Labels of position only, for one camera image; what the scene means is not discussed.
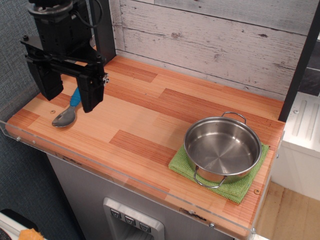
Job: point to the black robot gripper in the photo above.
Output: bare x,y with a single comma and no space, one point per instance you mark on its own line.
62,46

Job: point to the blue handled metal spoon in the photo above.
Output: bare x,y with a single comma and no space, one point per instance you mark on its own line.
68,116

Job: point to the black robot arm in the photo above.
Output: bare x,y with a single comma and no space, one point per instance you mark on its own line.
62,47

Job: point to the stainless steel pan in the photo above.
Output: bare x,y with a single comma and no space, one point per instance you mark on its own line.
221,150

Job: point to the grey toy fridge cabinet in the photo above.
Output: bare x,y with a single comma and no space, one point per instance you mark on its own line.
86,190

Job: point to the clear acrylic edge guard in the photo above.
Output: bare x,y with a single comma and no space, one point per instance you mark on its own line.
141,164

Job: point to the silver dispenser button panel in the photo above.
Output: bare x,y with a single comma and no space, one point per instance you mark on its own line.
126,223

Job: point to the white and black box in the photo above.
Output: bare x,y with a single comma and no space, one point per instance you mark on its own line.
12,223

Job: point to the orange object at corner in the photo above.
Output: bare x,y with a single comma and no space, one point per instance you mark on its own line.
30,234

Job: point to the green folded cloth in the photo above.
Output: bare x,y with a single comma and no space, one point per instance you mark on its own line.
235,191

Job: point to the white toy sink unit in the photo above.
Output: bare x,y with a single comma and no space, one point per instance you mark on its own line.
297,165

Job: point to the dark right vertical post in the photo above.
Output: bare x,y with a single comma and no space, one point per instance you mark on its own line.
303,61

